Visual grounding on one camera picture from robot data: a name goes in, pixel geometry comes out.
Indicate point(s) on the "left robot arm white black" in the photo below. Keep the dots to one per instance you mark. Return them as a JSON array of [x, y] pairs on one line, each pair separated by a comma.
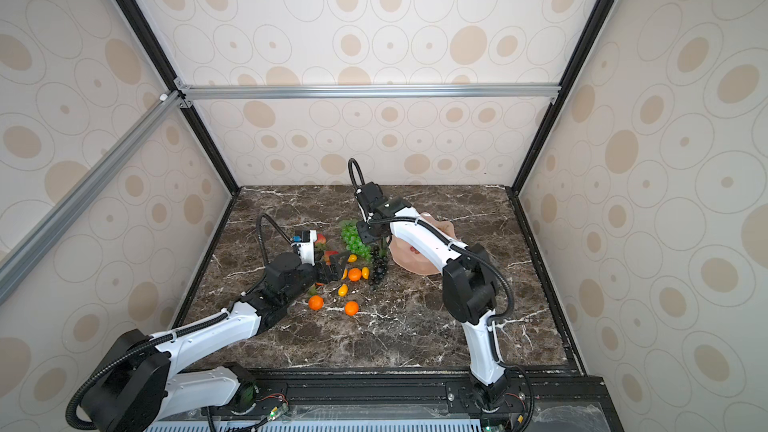
[[198, 324]]

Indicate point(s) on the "orange mandarin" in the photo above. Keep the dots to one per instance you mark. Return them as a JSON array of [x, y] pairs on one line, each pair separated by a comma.
[[316, 303], [351, 308], [355, 274]]

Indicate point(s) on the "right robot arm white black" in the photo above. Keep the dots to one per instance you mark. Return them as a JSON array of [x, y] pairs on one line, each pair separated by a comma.
[[474, 291]]

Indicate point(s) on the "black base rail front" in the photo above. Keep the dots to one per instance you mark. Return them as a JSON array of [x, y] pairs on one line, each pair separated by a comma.
[[449, 392]]

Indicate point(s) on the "black frame post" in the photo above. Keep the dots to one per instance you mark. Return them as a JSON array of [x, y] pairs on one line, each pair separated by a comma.
[[140, 26], [584, 45]]

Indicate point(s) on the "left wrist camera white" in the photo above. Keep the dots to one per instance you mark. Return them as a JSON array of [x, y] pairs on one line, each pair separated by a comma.
[[303, 244]]

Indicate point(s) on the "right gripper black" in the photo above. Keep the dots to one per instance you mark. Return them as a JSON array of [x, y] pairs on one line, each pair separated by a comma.
[[364, 235]]

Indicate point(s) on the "strawberry far with leaves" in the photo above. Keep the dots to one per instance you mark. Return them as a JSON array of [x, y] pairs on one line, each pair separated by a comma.
[[321, 240]]

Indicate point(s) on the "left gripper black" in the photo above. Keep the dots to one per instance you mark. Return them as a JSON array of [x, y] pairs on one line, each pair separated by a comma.
[[334, 272]]

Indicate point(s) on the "horizontal aluminium rail back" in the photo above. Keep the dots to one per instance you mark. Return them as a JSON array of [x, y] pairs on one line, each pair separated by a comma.
[[359, 92]]

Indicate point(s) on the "black grape bunch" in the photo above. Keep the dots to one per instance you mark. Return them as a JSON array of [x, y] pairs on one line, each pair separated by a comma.
[[379, 265]]

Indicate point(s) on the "black frame post left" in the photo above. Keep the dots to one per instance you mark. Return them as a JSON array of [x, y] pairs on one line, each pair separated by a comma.
[[140, 26]]

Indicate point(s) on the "diagonal aluminium rail left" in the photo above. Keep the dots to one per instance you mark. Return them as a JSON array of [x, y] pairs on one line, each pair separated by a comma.
[[37, 243]]

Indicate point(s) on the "orange mandarin front right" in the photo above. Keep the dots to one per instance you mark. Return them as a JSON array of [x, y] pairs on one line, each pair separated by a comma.
[[351, 308]]

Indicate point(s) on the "black frame post right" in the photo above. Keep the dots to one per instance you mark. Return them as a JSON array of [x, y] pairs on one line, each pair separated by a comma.
[[584, 45]]

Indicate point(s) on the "orange mandarin front left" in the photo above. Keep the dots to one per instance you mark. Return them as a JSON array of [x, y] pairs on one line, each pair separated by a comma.
[[316, 303]]

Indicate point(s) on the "green grape bunch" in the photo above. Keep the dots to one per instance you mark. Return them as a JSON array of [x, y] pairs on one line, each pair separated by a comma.
[[353, 242]]

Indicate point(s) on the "orange mandarin middle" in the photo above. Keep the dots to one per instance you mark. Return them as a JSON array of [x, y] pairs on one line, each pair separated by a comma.
[[355, 274]]

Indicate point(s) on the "small yellow lemon front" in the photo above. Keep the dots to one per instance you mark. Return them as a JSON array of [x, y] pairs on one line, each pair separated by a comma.
[[343, 290]]

